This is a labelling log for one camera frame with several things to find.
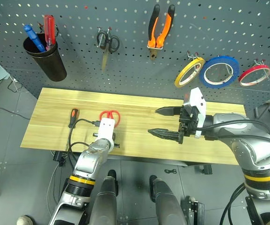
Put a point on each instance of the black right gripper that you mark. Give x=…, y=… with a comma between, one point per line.
x=187, y=122

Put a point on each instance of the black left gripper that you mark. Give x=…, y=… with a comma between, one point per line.
x=117, y=145

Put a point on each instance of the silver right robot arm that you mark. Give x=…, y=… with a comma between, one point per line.
x=242, y=133

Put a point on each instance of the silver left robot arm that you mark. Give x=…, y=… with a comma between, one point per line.
x=90, y=159

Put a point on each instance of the yellow tape roll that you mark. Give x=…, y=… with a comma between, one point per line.
x=184, y=75

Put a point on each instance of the blue tape roll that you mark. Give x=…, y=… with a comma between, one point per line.
x=233, y=61

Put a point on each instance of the grey perforated pegboard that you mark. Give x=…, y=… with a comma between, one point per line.
x=134, y=35

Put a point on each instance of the red tape roll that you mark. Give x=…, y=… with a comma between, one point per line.
x=254, y=70

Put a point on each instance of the orange and black screwdriver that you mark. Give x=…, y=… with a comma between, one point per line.
x=74, y=116

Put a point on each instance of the dark grey rounded shape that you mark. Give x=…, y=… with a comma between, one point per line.
x=105, y=201

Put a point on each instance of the black table foot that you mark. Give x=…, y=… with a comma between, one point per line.
x=204, y=169

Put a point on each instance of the black power strip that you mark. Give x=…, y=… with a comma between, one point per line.
x=59, y=158

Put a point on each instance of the metal double peg hook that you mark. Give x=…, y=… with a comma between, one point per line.
x=259, y=62
x=191, y=55
x=99, y=28

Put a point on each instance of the orange and black pliers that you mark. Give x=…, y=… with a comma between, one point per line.
x=166, y=28

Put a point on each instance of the black cylindrical tool cup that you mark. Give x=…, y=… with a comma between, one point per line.
x=49, y=64

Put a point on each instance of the white shoe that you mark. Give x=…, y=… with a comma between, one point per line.
x=25, y=220

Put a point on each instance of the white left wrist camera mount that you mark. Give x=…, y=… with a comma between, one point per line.
x=106, y=129

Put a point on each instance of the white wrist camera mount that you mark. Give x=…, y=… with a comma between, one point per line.
x=197, y=98
x=106, y=129

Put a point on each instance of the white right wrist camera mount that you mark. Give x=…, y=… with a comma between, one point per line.
x=197, y=98

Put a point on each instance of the metal pliers holder bracket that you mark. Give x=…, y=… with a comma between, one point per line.
x=159, y=48

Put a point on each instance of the black metal bracket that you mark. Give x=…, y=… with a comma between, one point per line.
x=193, y=211

